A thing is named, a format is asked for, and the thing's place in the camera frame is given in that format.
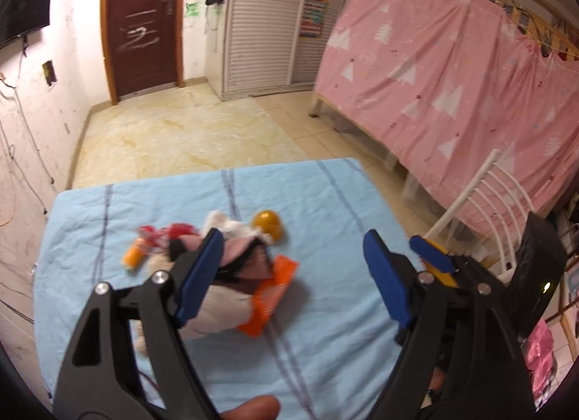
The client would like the yellow orange trash bin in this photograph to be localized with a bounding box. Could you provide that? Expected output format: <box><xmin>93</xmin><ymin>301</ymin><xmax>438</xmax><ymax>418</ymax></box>
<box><xmin>422</xmin><ymin>239</ymin><xmax>458</xmax><ymax>288</ymax></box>

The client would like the person's right hand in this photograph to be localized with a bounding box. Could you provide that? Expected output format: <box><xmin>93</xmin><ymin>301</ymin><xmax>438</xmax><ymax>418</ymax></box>
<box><xmin>427</xmin><ymin>366</ymin><xmax>447</xmax><ymax>393</ymax></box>

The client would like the person's left hand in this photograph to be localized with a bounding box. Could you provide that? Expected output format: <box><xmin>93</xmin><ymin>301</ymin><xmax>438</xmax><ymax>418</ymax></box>
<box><xmin>220</xmin><ymin>395</ymin><xmax>281</xmax><ymax>420</ymax></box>

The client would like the small orange bottle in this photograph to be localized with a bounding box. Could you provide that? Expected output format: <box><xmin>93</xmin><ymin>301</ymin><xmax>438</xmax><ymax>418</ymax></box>
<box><xmin>122</xmin><ymin>238</ymin><xmax>150</xmax><ymax>271</ymax></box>

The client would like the light blue bed sheet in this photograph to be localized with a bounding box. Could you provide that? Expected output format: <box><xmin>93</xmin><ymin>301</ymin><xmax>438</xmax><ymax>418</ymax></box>
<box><xmin>33</xmin><ymin>158</ymin><xmax>419</xmax><ymax>419</ymax></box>

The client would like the pink white fabric bundle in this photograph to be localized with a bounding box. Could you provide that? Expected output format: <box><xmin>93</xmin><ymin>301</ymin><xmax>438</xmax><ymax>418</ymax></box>
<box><xmin>134</xmin><ymin>234</ymin><xmax>274</xmax><ymax>357</ymax></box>

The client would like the red snack wrapper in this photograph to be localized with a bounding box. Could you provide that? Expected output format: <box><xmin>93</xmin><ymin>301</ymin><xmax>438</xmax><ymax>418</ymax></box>
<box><xmin>138</xmin><ymin>223</ymin><xmax>199</xmax><ymax>253</ymax></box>

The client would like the round yellow plastic lid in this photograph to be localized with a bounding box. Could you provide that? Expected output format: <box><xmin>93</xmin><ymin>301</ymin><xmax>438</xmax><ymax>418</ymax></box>
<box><xmin>251</xmin><ymin>209</ymin><xmax>284</xmax><ymax>243</ymax></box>

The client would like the orange rectangular box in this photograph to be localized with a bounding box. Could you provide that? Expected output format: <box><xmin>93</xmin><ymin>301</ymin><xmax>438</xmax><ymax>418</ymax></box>
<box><xmin>237</xmin><ymin>254</ymin><xmax>299</xmax><ymax>338</ymax></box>

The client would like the pink tree-pattern curtain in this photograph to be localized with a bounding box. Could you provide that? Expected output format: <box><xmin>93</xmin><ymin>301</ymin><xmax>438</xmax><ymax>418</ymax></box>
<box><xmin>314</xmin><ymin>0</ymin><xmax>579</xmax><ymax>236</ymax></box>

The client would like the white crumpled tissue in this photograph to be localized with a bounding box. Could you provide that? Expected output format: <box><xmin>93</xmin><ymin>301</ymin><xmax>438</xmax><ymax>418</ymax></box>
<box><xmin>201</xmin><ymin>210</ymin><xmax>259</xmax><ymax>239</ymax></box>

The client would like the white louvered wardrobe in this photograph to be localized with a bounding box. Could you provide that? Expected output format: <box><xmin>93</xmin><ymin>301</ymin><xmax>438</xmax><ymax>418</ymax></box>
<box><xmin>206</xmin><ymin>0</ymin><xmax>346</xmax><ymax>99</ymax></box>

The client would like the dark red door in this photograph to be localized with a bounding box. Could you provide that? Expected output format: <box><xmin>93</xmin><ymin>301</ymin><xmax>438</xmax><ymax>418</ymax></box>
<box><xmin>100</xmin><ymin>0</ymin><xmax>185</xmax><ymax>105</ymax></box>

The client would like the colourful wall poster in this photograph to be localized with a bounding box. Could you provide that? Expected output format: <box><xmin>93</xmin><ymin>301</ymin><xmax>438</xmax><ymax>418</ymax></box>
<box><xmin>299</xmin><ymin>0</ymin><xmax>330</xmax><ymax>38</ymax></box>

